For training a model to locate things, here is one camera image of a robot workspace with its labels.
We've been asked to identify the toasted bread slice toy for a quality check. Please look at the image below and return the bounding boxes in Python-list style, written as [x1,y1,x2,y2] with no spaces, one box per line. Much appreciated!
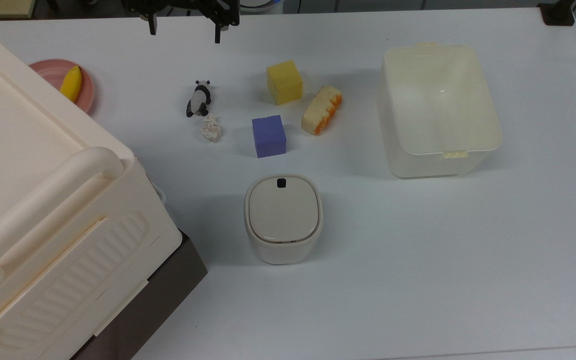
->
[301,84,344,136]

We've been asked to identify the purple foam cube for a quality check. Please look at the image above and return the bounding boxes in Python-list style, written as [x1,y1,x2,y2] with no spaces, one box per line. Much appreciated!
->
[251,114,288,159]

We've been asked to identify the pink plate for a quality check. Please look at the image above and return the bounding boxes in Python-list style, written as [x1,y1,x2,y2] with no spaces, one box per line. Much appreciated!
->
[28,59,96,116]

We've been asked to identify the yellow toy banana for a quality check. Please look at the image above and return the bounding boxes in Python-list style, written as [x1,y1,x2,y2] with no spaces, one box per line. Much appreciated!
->
[59,65,83,103]

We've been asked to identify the cream plastic basket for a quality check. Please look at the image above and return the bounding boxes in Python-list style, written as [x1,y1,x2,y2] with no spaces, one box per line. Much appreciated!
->
[377,42,504,180]

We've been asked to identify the black white panda figurine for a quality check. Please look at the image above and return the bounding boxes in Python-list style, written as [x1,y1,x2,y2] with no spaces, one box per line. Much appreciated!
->
[185,79,213,118]

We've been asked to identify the yellow foam cube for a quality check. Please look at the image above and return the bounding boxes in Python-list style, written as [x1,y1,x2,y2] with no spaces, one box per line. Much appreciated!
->
[266,59,304,106]

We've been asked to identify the beige lidded trash bin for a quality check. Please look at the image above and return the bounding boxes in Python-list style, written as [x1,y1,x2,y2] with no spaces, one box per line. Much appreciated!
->
[243,173,324,266]

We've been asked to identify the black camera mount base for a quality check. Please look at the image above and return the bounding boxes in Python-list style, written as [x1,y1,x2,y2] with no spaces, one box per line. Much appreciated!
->
[537,0,576,27]

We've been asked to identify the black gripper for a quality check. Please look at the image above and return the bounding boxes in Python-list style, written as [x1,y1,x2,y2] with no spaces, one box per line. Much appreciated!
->
[122,0,241,45]

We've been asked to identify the small white crumpled figurine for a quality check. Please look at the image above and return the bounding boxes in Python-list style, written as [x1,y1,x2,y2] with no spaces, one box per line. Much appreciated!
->
[200,114,223,143]

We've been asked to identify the cream storage box with handles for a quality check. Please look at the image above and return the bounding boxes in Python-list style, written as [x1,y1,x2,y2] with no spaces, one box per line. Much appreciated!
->
[0,17,184,360]

